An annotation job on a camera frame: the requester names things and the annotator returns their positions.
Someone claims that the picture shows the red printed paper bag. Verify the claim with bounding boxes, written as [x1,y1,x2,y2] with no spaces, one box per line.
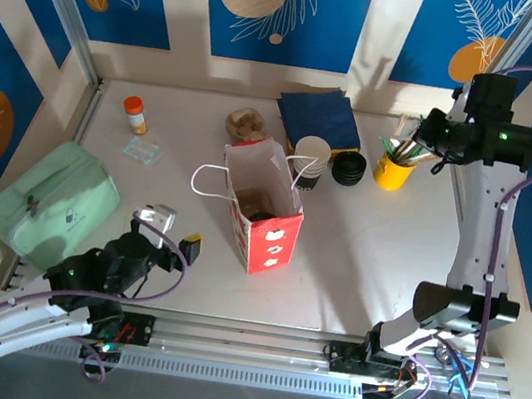
[178,125,322,284]

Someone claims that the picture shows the arm base controller board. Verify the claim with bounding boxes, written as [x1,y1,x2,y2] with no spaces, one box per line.
[79,338,124,366]
[359,359,425,399]

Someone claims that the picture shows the white wrapped straw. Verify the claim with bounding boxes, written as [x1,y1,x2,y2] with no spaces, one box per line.
[400,142,440,170]

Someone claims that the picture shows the green plastic stirrer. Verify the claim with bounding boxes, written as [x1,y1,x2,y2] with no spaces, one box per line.
[376,135,403,160]

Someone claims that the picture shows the yellow utensil cup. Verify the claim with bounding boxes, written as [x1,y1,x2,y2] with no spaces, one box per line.
[371,148,419,196]

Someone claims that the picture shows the yellow paper napkin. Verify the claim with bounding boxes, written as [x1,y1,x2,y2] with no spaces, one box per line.
[284,134,362,158]

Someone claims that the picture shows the mint green zipper pouch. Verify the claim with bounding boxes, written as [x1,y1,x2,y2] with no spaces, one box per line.
[0,129,129,283]

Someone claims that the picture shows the clear plastic packet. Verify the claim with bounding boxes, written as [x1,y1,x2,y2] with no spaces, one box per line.
[118,134,166,170]

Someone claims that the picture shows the white paper cup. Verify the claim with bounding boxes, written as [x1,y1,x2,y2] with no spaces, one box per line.
[292,133,335,171]

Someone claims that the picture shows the black printed paper cup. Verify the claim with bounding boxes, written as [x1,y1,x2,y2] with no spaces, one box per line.
[291,166,325,195]

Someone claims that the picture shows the orange pill bottle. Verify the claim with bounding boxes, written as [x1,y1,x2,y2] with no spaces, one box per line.
[119,94,154,137]

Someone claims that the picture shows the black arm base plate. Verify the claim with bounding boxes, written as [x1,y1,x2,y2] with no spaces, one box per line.
[323,339,368,378]
[115,310,158,350]

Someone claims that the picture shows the aluminium front rail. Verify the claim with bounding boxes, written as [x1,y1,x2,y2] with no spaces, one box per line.
[0,279,510,399]

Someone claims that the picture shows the slotted grey cable duct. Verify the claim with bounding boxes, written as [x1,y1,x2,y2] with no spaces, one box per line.
[26,327,366,399]

